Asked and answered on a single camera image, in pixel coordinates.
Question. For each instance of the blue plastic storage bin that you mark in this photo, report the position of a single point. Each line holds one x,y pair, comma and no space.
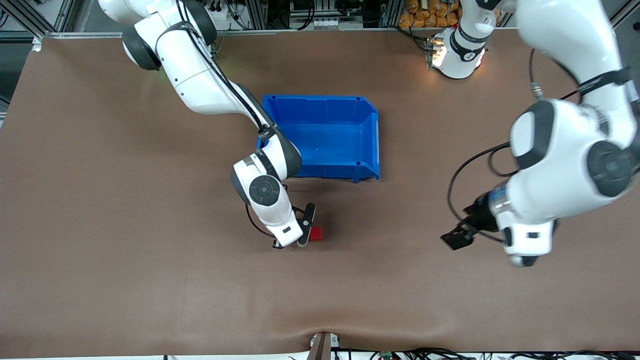
335,135

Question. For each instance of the brown table mat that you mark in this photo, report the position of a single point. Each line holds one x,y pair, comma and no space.
150,280

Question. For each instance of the green circuit board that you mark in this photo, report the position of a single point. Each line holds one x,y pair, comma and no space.
386,356

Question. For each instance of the white terminal block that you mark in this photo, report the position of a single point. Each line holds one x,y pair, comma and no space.
329,23

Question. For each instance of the aluminium frame rail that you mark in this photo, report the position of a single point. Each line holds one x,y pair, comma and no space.
350,31

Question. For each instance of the metal corner bracket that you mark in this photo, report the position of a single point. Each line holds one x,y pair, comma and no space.
37,44

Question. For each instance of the red cube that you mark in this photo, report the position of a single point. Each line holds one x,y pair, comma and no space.
316,234

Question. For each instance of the white power strip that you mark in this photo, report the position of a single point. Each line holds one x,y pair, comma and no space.
225,12

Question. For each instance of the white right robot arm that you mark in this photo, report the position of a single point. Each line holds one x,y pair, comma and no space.
195,75

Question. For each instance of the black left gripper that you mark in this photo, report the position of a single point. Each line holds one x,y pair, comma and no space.
480,216

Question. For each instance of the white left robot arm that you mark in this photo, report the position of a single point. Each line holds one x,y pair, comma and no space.
560,150

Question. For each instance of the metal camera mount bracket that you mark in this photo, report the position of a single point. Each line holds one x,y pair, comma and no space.
324,346

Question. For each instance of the orange objects pile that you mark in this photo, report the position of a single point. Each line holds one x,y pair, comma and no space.
430,14

